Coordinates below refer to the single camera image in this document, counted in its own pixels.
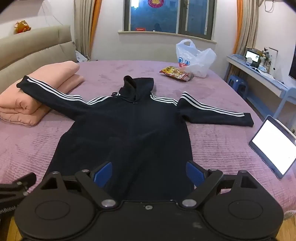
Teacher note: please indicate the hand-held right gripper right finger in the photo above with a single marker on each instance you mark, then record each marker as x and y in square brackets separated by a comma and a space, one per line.
[194, 172]

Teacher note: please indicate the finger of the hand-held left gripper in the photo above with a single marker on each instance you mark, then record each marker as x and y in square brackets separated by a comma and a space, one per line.
[22, 182]

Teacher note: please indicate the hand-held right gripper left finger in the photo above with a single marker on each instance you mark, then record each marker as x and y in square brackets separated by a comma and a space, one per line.
[103, 172]

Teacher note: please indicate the black white-striped hoodie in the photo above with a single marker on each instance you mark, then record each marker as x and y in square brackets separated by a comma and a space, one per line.
[129, 129]

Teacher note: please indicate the pink folded blanket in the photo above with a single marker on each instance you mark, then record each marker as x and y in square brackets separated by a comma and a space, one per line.
[20, 102]

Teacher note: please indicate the tablet with white screen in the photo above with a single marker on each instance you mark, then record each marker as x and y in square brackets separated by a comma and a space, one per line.
[272, 143]

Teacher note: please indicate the blue plastic stool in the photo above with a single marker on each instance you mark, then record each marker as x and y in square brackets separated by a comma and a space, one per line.
[238, 85]

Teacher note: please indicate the yellow red snack packet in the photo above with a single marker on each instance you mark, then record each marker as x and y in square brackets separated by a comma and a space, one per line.
[177, 73]

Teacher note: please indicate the white plastic bag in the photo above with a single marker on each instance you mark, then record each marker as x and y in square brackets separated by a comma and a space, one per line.
[198, 60]

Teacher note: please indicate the white paper bag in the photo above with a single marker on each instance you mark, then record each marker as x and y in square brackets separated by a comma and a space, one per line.
[81, 56]

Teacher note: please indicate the light blue desk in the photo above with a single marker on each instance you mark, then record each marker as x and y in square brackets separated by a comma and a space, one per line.
[275, 84]

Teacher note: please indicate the small desktop screen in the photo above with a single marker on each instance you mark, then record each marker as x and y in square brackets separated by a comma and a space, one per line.
[252, 56]

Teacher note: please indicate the beige padded headboard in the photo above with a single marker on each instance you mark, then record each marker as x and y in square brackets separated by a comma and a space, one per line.
[34, 48]

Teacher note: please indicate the flower bouquet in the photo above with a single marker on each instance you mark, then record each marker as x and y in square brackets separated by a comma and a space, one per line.
[266, 56]

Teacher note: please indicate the beige orange curtain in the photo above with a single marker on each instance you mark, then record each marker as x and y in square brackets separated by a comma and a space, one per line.
[245, 30]
[86, 27]

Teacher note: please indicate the orange plush toy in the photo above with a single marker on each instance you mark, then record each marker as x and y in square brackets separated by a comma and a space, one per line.
[22, 26]

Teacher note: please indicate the dark framed window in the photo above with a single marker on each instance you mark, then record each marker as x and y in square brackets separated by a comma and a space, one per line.
[166, 16]

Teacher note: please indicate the red window decoration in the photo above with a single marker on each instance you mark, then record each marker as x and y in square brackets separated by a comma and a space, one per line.
[156, 2]

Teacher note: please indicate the wall television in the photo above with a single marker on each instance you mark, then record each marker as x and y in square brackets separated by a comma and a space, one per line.
[293, 62]

